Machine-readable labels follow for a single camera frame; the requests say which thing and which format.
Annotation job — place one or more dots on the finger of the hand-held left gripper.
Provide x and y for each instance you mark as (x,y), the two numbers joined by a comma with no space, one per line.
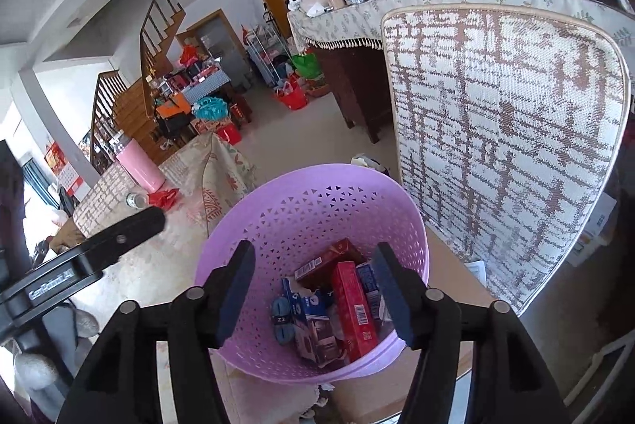
(129,233)

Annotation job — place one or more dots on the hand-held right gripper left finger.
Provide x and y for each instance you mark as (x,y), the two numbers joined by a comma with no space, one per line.
(235,300)

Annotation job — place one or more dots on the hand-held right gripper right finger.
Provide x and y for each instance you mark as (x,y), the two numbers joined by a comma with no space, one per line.
(397,305)

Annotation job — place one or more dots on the small blue white box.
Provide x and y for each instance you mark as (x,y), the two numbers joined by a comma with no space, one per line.
(368,287)

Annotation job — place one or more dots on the long red carton box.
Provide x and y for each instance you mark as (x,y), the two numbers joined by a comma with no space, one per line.
(354,315)

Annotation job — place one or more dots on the blue white carton box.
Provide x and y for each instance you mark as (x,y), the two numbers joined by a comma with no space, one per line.
(310,320)

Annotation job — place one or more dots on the dark red cigarette box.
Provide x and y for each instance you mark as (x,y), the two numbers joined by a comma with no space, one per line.
(327,262)

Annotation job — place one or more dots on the purple perforated plastic basket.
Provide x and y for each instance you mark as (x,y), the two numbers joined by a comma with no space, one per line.
(307,215)

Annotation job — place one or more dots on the black trash bin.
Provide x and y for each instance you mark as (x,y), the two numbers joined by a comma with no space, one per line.
(369,165)

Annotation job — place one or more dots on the patterned fabric chair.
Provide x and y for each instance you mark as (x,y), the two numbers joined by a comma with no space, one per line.
(101,200)
(506,141)

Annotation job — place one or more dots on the red plastic bag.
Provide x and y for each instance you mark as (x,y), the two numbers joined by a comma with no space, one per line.
(163,197)

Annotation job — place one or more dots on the grey fuzzy cloth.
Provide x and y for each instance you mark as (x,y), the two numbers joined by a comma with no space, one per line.
(59,354)

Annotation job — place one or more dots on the pink thermos flask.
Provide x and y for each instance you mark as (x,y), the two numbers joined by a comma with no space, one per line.
(141,166)

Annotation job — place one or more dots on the wooden staircase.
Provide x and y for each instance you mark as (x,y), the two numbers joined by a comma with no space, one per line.
(139,106)

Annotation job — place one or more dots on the teal bag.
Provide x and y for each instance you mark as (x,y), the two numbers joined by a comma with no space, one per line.
(211,108)

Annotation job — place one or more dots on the checked cloth side table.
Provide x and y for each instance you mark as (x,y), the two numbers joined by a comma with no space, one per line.
(206,87)

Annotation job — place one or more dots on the dark wooden cabinet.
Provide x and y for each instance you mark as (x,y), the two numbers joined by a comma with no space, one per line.
(357,91)

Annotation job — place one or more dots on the metal storage rack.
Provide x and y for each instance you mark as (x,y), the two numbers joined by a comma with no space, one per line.
(268,54)

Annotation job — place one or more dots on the green bag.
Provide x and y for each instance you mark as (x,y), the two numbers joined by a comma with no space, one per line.
(307,65)

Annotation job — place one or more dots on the white black plush toy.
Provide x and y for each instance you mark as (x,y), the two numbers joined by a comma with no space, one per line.
(295,2)

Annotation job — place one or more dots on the leaf print fringed cloth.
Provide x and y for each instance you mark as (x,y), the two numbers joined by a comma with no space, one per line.
(347,19)

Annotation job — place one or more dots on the red wall calendar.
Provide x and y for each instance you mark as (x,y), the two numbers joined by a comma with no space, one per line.
(62,168)

